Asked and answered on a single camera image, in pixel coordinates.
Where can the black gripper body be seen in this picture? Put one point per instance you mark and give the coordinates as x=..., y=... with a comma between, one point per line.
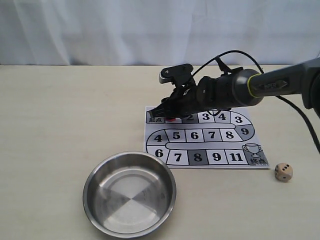
x=209, y=94

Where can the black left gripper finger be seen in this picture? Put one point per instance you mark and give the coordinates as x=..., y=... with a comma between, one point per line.
x=163, y=110

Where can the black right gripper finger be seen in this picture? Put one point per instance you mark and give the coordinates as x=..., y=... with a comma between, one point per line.
x=166, y=100

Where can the red cylinder game piece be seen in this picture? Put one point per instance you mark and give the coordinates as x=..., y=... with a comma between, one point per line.
x=170, y=119

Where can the wooden die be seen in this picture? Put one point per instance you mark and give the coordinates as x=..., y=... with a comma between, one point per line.
x=283, y=172

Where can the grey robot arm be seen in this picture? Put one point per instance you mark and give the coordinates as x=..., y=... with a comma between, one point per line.
x=236, y=88

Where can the paper game board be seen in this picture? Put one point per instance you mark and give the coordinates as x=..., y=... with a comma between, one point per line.
x=205, y=140

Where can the stainless steel bowl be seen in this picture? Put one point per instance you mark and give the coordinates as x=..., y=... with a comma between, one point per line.
x=129, y=195

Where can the white curtain backdrop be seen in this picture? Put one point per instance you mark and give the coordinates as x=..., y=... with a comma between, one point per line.
x=156, y=32

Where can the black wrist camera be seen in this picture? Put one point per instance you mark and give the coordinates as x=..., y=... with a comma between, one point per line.
x=178, y=75

